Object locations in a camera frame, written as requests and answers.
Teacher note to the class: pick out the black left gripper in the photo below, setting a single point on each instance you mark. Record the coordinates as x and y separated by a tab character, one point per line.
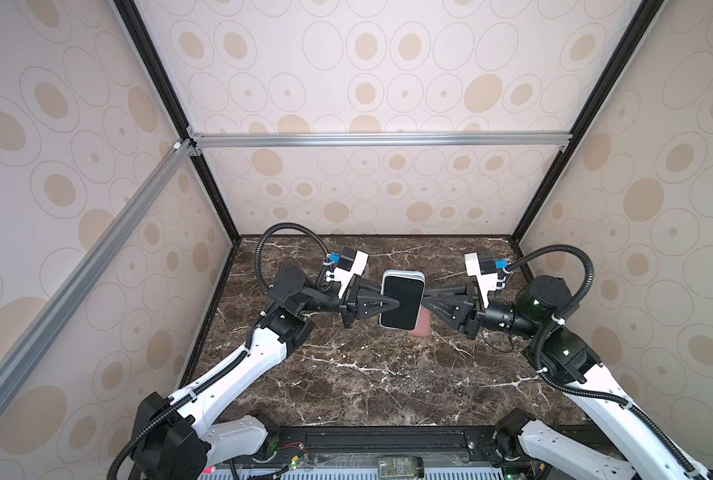
355	302

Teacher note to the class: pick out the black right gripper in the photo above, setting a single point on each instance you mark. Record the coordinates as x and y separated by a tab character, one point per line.
471	312

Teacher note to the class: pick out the pink phone case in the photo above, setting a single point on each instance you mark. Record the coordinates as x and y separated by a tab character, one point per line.
424	324

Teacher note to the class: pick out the phone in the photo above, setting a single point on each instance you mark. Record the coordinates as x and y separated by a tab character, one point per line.
408	289

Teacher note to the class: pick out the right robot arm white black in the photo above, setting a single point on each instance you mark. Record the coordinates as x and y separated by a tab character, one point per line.
565	362

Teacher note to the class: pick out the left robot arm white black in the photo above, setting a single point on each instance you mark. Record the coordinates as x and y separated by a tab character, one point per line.
179	436

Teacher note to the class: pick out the green circuit board module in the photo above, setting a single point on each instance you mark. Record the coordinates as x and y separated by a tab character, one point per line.
402	467

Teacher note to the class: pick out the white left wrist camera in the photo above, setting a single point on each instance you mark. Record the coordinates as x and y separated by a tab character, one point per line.
343	267

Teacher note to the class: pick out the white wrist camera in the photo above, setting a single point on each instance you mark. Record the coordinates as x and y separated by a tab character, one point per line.
343	267
487	271

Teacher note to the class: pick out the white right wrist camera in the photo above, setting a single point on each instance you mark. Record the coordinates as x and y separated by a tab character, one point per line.
487	271

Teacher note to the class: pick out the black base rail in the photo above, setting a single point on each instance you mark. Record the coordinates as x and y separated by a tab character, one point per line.
470	444

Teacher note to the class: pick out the silver aluminium rail back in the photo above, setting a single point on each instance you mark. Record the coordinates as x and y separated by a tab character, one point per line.
399	139

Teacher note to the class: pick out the silver aluminium rail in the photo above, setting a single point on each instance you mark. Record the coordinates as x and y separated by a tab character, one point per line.
399	139
32	346

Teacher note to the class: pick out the black corner frame post right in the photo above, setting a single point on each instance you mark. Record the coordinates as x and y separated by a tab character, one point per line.
644	17

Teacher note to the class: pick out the black corner frame post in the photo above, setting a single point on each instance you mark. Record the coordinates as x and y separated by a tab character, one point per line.
134	25
644	17

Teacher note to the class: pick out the black corner frame post left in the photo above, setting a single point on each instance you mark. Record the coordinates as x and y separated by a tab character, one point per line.
134	25

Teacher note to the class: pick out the silver aluminium rail left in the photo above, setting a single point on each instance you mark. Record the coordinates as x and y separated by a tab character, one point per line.
32	346

